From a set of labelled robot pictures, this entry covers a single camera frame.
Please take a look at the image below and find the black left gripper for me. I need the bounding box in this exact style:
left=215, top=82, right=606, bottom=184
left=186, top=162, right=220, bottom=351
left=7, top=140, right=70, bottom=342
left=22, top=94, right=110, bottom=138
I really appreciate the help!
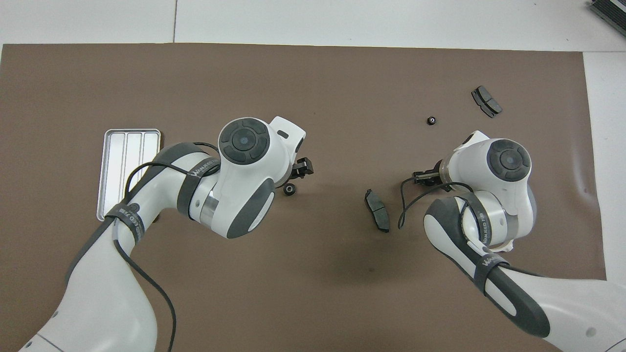
left=288, top=157, right=314, bottom=180

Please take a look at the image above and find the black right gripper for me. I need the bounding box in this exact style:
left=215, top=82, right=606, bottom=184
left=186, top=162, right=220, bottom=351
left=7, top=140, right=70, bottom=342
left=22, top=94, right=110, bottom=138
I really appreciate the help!
left=413, top=168, right=444, bottom=188

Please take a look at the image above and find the silver metal tray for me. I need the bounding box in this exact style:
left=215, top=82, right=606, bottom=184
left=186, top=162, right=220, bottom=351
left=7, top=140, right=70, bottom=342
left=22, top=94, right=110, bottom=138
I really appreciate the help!
left=97, top=129, right=162, bottom=222

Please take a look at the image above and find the long grey brake pad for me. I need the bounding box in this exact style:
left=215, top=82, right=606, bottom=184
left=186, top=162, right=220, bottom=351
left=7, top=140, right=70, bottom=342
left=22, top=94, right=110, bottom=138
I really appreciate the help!
left=365, top=189, right=391, bottom=234

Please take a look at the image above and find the brown table mat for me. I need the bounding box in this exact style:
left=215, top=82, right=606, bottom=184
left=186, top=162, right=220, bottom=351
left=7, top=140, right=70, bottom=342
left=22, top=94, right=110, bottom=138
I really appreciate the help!
left=0, top=43, right=616, bottom=352

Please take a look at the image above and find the short grey brake pad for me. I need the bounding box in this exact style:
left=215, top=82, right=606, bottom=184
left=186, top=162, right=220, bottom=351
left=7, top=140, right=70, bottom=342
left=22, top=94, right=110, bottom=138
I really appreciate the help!
left=471, top=86, right=503, bottom=119

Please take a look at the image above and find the dark ribbed device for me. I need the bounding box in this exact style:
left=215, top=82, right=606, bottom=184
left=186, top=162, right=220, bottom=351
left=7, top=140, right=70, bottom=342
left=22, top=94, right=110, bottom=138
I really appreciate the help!
left=589, top=0, right=626, bottom=31

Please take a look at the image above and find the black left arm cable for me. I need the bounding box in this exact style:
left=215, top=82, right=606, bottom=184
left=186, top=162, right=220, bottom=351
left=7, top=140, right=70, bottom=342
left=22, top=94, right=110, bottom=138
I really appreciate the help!
left=112, top=142, right=220, bottom=352

